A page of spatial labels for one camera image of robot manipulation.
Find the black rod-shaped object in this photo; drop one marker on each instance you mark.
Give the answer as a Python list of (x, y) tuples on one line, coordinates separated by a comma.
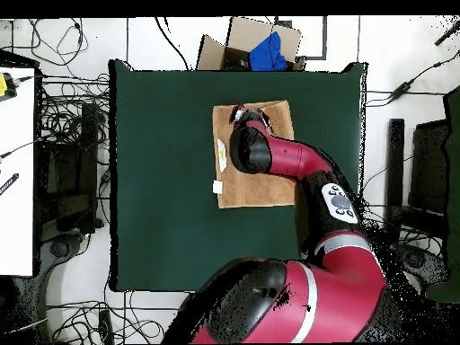
[(447, 34)]

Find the blue garment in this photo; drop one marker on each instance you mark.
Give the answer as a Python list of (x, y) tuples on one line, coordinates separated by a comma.
[(267, 54)]

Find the tan terry towel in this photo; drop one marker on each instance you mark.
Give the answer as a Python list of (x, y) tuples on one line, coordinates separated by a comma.
[(251, 190)]

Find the white desk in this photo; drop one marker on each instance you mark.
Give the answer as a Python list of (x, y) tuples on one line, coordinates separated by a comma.
[(16, 222)]

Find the black power strip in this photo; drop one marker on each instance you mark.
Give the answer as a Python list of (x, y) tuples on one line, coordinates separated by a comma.
[(106, 327)]

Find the yellow and black tool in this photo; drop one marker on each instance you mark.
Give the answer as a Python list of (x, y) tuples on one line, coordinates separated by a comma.
[(2, 86)]

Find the open cardboard box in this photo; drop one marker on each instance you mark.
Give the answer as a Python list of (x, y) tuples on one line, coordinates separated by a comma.
[(244, 34)]

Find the black equipment stand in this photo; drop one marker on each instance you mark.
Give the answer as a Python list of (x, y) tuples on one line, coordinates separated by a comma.
[(395, 161), (68, 172)]

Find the black chair base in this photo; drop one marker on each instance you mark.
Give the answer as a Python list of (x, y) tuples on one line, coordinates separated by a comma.
[(417, 258), (61, 248)]

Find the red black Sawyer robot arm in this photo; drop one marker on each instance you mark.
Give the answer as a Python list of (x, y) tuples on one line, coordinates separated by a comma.
[(323, 294)]

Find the black flat strip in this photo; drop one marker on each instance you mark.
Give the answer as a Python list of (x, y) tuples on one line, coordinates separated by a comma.
[(10, 182)]

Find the dark green table cloth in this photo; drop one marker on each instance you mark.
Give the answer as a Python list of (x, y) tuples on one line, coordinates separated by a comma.
[(161, 179), (453, 215)]

